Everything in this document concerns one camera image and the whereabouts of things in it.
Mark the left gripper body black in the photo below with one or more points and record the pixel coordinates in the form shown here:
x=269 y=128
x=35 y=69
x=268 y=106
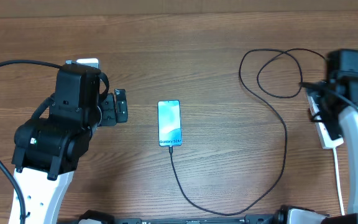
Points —
x=107 y=111

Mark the Samsung Galaxy smartphone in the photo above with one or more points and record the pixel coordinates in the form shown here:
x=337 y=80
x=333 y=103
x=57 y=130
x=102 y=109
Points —
x=169 y=123

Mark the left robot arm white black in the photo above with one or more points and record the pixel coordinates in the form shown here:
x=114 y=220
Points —
x=50 y=144

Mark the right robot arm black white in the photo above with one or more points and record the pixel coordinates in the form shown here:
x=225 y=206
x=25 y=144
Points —
x=334 y=103

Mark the white power strip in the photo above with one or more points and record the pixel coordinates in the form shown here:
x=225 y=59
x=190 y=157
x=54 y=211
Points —
x=325 y=139

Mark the cardboard backdrop wall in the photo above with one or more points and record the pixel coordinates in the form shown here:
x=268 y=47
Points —
x=58 y=8

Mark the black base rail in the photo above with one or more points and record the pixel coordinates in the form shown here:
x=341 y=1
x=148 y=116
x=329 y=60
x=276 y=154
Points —
x=294 y=215

